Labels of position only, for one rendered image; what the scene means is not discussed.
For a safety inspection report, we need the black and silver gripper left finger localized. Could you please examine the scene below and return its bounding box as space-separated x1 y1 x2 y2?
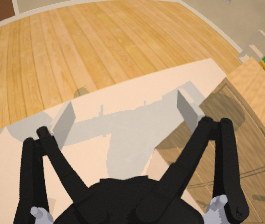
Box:
13 100 110 224

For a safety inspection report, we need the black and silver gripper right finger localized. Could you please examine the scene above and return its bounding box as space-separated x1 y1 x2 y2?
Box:
136 88 250 224

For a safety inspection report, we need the small wooden chest of drawers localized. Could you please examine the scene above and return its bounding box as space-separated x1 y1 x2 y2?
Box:
155 57 265 224

